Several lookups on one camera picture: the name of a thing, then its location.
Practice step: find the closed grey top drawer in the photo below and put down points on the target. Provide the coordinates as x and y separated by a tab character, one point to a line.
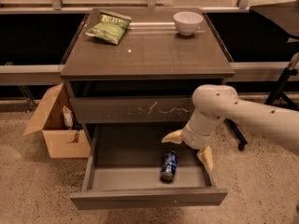
132	109

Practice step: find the green chip bag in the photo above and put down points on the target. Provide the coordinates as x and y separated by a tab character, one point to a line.
111	27

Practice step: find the blue pepsi can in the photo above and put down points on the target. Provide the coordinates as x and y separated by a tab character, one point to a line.
169	166

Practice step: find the white bowl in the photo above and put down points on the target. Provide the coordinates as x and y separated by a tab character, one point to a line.
187	22

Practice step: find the grey drawer cabinet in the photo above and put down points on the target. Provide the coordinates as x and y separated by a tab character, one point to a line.
152	60

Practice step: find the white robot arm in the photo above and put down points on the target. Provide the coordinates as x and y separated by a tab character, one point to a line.
215	103

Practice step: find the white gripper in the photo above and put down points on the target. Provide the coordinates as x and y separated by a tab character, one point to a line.
195	138

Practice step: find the dark side table top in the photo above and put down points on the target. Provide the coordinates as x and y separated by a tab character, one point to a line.
284	15

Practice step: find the open cardboard box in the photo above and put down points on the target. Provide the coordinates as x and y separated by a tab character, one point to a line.
49	119

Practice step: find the snack bag in box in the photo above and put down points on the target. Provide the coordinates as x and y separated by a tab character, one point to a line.
68	118

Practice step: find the black wheeled stand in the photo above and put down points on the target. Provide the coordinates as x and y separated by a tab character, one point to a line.
276	93

